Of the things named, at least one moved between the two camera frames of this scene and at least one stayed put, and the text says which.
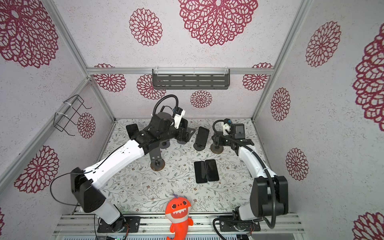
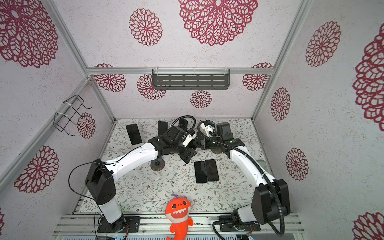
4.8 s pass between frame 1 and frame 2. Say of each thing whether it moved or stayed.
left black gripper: moved
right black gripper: moved
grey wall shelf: stayed
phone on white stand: stayed
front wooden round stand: stayed
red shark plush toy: stayed
